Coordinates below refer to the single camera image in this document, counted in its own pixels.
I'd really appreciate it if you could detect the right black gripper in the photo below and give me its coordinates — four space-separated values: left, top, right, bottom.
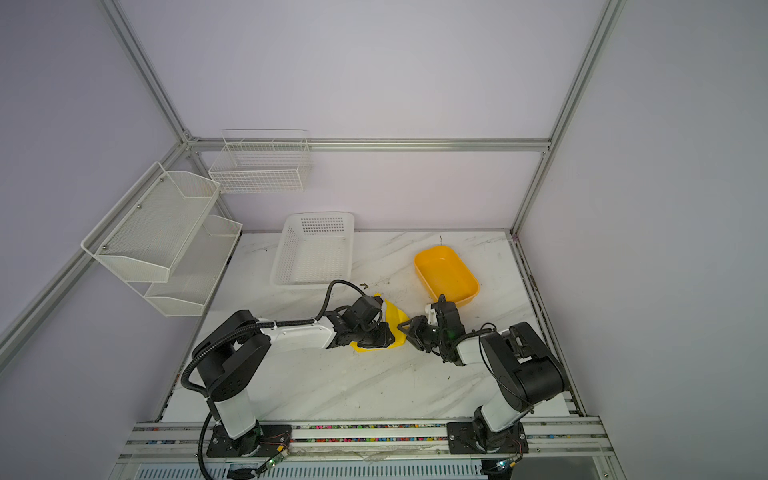
397 316 449 352

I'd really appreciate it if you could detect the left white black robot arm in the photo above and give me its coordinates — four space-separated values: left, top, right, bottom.
181 295 407 440

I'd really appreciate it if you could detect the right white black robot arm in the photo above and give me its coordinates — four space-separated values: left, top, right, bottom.
397 297 570 454

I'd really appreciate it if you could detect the yellow plastic tub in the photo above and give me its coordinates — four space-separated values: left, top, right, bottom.
413 245 480 307

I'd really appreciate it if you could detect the white plastic perforated basket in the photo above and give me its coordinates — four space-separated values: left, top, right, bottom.
270 212 355 289

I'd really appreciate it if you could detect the lower white mesh shelf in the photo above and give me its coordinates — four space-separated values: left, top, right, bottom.
144 215 242 317

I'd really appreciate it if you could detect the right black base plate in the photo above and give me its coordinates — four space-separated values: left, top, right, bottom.
447 420 529 454

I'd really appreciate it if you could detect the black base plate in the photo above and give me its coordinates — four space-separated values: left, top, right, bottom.
447 420 529 454
205 424 292 458

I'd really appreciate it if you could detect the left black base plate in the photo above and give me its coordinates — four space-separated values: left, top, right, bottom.
205 424 292 458

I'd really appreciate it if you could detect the left black corrugated cable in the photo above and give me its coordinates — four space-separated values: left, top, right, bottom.
179 278 368 480

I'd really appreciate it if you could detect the aluminium front rail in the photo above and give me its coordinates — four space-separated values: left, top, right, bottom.
117 417 617 464

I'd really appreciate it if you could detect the white wire wall basket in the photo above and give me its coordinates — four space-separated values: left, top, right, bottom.
209 129 313 194

